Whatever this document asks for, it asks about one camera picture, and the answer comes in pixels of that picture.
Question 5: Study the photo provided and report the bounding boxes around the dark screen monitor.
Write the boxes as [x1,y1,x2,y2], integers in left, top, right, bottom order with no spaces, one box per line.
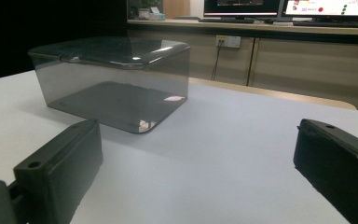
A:
[203,0,282,18]

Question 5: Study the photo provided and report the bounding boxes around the black keyboard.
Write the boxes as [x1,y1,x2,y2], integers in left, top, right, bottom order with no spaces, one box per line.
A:
[292,20,358,29]
[198,18,256,24]

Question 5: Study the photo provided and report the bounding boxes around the pale tissue box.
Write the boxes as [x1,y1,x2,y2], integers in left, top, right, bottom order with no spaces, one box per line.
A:
[148,7,166,21]

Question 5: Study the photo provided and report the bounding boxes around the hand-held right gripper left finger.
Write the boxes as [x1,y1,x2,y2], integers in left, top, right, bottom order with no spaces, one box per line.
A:
[13,119,103,224]

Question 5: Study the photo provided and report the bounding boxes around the smoky transparent lidded plastic box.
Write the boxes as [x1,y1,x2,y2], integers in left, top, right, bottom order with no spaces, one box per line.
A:
[27,36,191,134]

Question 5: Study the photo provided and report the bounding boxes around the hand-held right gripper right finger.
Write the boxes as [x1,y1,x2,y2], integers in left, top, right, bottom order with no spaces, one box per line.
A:
[293,118,358,224]

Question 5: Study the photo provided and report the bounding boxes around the white wall socket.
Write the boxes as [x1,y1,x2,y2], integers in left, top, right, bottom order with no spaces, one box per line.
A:
[215,35,241,49]

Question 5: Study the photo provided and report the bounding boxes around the black power cable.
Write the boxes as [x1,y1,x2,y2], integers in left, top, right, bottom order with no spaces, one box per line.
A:
[211,42,224,81]

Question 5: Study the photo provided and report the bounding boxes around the white screen monitor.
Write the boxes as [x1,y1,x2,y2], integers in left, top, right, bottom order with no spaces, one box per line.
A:
[282,0,358,19]

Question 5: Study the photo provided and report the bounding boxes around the long wooden desk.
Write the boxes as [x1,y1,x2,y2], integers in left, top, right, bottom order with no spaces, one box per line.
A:
[127,19,358,113]

